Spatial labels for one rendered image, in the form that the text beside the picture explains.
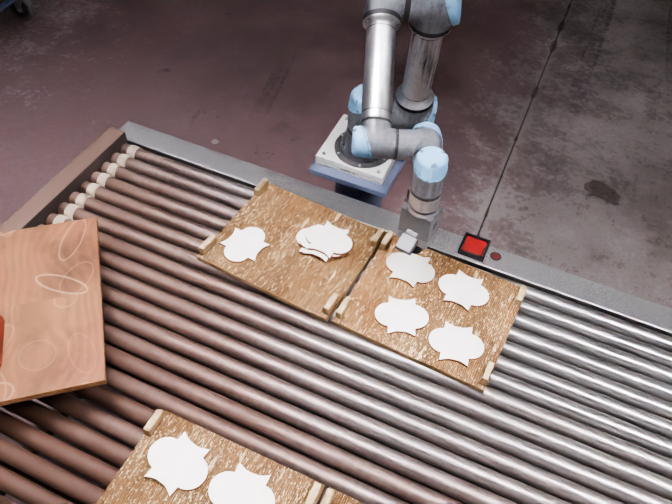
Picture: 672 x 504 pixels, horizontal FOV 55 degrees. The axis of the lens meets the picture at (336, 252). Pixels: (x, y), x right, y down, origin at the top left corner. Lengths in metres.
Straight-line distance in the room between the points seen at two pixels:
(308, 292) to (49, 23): 3.46
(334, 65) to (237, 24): 0.77
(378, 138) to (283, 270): 0.46
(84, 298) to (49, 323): 0.10
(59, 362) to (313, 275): 0.66
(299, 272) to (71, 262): 0.58
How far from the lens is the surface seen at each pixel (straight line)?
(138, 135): 2.26
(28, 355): 1.61
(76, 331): 1.61
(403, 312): 1.69
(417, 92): 1.96
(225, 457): 1.50
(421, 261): 1.81
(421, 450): 1.54
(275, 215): 1.91
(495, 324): 1.73
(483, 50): 4.53
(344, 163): 2.12
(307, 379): 1.60
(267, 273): 1.76
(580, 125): 4.07
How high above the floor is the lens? 2.31
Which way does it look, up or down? 49 degrees down
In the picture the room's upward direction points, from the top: 4 degrees clockwise
